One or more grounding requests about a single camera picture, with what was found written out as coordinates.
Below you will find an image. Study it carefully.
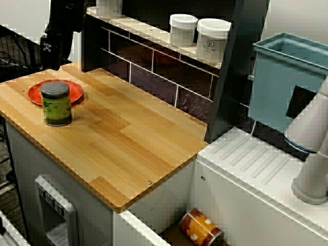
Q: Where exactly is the teal plastic bin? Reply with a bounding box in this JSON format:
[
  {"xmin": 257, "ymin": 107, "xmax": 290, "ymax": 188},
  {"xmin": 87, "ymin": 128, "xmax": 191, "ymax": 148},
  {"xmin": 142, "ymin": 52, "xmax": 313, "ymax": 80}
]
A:
[{"xmin": 248, "ymin": 32, "xmax": 328, "ymax": 134}]

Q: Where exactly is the aluminium frame rail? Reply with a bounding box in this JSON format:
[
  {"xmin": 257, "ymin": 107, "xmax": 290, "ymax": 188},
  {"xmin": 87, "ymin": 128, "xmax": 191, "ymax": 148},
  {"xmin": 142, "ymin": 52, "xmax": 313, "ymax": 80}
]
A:
[{"xmin": 0, "ymin": 210, "xmax": 30, "ymax": 246}]

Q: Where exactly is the orange label soup can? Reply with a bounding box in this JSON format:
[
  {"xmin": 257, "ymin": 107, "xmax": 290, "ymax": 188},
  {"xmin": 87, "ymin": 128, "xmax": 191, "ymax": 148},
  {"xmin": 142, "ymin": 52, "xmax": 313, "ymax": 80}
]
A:
[{"xmin": 178, "ymin": 208, "xmax": 223, "ymax": 246}]

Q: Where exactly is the black hutch side panel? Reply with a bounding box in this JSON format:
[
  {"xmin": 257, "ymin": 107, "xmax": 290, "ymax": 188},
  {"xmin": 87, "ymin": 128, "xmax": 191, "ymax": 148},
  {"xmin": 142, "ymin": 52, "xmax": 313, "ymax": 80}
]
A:
[{"xmin": 81, "ymin": 11, "xmax": 103, "ymax": 73}]

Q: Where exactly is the white sink unit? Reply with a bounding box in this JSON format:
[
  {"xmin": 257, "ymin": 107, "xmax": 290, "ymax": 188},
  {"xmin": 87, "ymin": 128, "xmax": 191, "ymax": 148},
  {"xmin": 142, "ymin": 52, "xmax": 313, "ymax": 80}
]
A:
[{"xmin": 114, "ymin": 127, "xmax": 328, "ymax": 246}]

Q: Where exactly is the orange red round plate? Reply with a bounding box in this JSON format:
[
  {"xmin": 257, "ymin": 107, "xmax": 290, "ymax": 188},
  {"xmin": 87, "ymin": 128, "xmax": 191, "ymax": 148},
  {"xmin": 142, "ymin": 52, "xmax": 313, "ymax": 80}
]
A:
[{"xmin": 28, "ymin": 79, "xmax": 84, "ymax": 107}]

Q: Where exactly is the grey toy dispenser panel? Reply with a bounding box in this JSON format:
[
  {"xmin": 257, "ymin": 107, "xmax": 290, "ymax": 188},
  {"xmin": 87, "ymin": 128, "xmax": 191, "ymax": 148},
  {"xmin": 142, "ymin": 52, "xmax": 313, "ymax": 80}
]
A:
[{"xmin": 34, "ymin": 175, "xmax": 79, "ymax": 246}]

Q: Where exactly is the white curved faucet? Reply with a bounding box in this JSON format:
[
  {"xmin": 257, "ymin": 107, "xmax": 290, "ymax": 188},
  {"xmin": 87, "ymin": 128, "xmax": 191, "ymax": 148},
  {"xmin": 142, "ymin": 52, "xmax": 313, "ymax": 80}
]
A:
[{"xmin": 283, "ymin": 75, "xmax": 328, "ymax": 206}]

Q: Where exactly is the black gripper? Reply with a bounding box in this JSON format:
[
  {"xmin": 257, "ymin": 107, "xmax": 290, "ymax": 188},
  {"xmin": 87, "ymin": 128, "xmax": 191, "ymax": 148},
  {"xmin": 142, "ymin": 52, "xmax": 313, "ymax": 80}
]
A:
[{"xmin": 40, "ymin": 0, "xmax": 87, "ymax": 71}]

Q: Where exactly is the green label tin can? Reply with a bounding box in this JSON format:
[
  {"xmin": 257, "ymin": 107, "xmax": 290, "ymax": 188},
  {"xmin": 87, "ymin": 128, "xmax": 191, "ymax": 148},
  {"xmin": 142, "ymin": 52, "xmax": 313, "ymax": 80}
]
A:
[{"xmin": 40, "ymin": 79, "xmax": 72, "ymax": 128}]

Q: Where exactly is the dark grey hutch post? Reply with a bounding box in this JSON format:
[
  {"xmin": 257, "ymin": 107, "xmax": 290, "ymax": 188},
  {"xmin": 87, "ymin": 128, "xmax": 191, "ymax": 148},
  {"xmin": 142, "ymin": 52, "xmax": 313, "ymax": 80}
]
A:
[{"xmin": 204, "ymin": 0, "xmax": 271, "ymax": 144}]

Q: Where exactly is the light wooden shelf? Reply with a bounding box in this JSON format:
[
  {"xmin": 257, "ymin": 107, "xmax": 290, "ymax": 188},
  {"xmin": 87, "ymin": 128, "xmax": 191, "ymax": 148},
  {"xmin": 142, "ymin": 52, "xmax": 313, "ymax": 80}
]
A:
[{"xmin": 86, "ymin": 6, "xmax": 223, "ymax": 70}]

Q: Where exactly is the black wire mesh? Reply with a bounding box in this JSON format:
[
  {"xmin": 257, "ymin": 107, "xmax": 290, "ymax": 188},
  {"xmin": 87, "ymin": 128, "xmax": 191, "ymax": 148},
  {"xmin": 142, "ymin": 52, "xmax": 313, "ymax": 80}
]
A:
[{"xmin": 0, "ymin": 24, "xmax": 75, "ymax": 83}]

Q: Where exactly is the white lidded jar printed label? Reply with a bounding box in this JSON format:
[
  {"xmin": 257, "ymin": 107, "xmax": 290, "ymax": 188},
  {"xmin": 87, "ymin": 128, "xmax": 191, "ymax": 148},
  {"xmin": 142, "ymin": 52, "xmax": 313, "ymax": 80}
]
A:
[{"xmin": 195, "ymin": 17, "xmax": 232, "ymax": 64}]

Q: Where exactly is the white lidded jar plain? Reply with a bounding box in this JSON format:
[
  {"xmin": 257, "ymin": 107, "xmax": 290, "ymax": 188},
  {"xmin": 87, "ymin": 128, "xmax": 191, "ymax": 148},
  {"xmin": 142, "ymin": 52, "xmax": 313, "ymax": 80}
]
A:
[{"xmin": 169, "ymin": 13, "xmax": 198, "ymax": 48}]

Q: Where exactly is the dark tile backsplash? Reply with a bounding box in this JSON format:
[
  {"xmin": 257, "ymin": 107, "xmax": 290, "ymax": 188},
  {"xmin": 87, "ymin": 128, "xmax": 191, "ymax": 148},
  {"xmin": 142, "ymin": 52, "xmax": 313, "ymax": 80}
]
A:
[{"xmin": 100, "ymin": 25, "xmax": 218, "ymax": 124}]

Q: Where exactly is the white storage jar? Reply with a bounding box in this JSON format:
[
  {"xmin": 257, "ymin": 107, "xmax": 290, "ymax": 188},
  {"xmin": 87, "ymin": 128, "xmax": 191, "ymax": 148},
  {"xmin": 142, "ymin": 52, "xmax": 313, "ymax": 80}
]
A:
[{"xmin": 96, "ymin": 0, "xmax": 123, "ymax": 16}]

